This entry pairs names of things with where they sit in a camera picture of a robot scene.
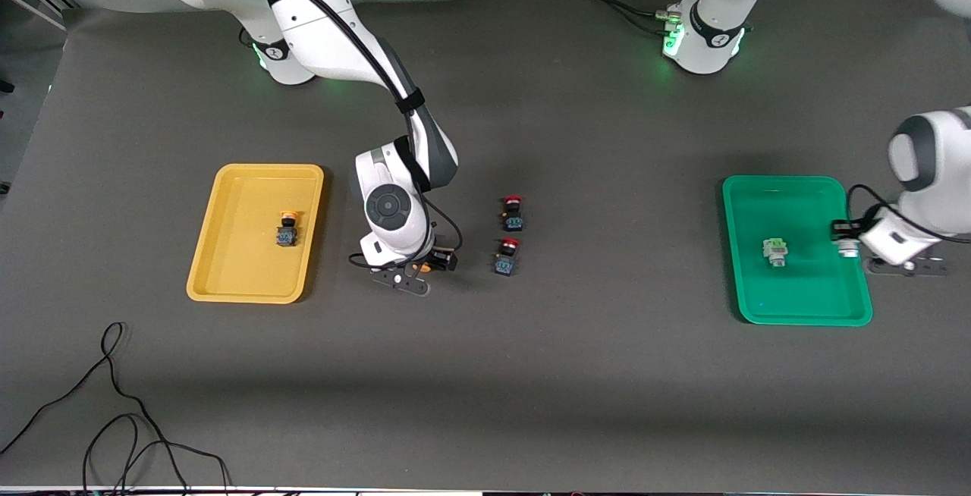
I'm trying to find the green plastic tray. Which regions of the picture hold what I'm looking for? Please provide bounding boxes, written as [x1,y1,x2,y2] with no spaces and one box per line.
[721,175,873,327]

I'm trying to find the yellow plastic tray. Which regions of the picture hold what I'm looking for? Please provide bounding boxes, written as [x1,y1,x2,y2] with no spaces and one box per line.
[186,164,325,305]

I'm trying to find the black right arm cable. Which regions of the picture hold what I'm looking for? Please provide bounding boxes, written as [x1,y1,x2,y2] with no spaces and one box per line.
[124,0,465,269]

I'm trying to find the thin black loose cable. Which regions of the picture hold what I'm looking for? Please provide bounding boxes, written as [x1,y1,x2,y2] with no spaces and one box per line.
[0,322,190,496]
[82,413,230,496]

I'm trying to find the black left base cable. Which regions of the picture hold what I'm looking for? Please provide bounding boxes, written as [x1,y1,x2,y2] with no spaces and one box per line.
[607,0,676,33]
[573,0,672,20]

